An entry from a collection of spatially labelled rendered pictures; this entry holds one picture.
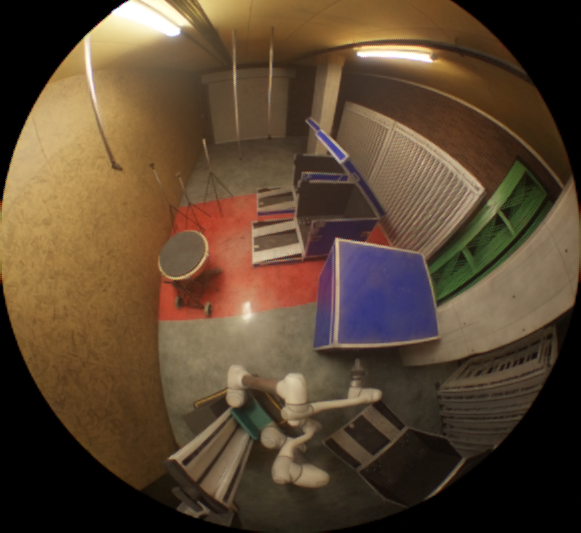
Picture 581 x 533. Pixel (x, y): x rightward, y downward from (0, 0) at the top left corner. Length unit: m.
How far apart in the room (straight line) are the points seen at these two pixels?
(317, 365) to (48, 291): 2.94
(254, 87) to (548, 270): 7.81
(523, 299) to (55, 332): 3.54
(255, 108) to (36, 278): 7.27
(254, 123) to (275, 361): 7.34
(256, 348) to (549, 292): 3.07
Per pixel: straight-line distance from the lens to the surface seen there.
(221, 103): 7.29
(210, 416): 1.77
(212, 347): 2.53
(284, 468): 1.16
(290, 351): 2.37
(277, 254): 2.71
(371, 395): 1.42
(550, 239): 1.73
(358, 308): 1.48
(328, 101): 4.38
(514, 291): 1.82
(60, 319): 1.94
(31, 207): 1.92
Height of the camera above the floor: 2.37
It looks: 53 degrees down
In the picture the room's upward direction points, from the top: 6 degrees clockwise
